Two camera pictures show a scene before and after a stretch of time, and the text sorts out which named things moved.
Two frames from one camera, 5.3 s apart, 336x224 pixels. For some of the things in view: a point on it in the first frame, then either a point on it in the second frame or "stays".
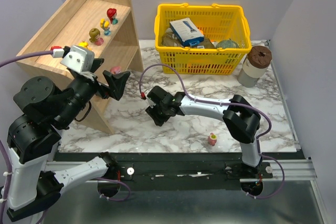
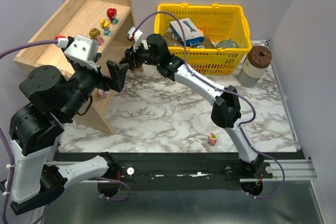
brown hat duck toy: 95,36 stays
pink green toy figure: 212,139 stays
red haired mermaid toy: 111,13 stays
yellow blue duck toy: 105,25 stays
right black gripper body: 156,107 to 133,57
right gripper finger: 157,119 to 125,60
